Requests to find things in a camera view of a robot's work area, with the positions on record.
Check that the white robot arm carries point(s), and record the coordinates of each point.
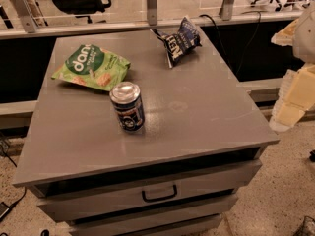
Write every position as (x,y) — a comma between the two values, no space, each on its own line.
(304,38)

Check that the black drawer handle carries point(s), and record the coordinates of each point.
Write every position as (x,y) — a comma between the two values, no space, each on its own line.
(159,194)

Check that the grey drawer cabinet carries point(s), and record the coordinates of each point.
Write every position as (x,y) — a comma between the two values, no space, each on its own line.
(201,141)

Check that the black office chair left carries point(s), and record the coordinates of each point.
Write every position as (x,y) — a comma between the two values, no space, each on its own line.
(82,0)

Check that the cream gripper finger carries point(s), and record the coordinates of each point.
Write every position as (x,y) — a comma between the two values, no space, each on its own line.
(296,97)
(285,36)

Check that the blue chip bag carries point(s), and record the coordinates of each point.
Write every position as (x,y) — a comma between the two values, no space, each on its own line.
(181,43)

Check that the green snack bag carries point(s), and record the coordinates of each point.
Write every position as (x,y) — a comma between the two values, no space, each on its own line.
(93,67)

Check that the dark blue drink can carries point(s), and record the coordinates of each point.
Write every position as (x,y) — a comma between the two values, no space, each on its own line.
(127,101)

